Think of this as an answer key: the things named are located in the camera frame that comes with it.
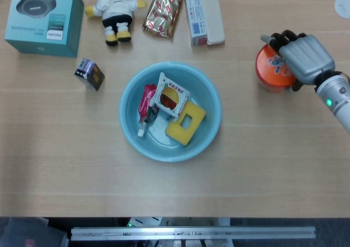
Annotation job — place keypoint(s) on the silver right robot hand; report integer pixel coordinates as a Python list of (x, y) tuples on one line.
[(306, 57)]

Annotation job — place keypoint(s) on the orange round tin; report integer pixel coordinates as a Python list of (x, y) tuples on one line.
[(270, 73)]

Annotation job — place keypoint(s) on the white burger snack packet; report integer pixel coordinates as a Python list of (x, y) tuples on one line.
[(171, 98)]

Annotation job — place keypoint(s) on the gold red foil packet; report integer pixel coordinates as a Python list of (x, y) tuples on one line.
[(163, 12)]

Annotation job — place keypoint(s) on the round white table disc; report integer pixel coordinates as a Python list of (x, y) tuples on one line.
[(343, 6)]

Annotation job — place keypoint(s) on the long white carton box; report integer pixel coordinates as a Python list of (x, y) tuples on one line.
[(202, 12)]

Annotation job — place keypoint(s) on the yellow sponge with rectangular hole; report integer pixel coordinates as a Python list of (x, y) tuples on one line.
[(188, 126)]

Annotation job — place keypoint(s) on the light blue plastic basin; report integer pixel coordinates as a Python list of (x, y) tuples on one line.
[(136, 146)]

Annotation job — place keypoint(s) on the black penguin plush toy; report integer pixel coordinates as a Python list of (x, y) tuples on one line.
[(116, 10)]

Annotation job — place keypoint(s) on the small purple black box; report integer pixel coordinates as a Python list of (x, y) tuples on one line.
[(90, 73)]

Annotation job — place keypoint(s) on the teal speaker box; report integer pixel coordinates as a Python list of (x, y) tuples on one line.
[(41, 20)]

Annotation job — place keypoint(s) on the aluminium rail bar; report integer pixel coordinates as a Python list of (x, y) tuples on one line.
[(191, 233)]

